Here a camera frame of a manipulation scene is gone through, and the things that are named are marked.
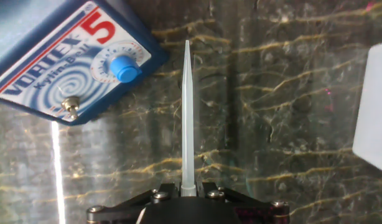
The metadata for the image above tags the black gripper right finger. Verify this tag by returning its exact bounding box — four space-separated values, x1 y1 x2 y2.
197 182 291 224

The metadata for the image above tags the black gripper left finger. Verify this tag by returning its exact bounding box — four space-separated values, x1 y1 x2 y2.
86 182 179 224

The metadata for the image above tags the large translucent pipette tip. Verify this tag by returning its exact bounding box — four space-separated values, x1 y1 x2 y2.
180 39 197 197

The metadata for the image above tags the green pipette tip holder box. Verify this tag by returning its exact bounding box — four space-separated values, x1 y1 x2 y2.
352 40 382 177

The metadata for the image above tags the blue vortex mixer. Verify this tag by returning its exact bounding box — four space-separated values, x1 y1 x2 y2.
0 0 170 127

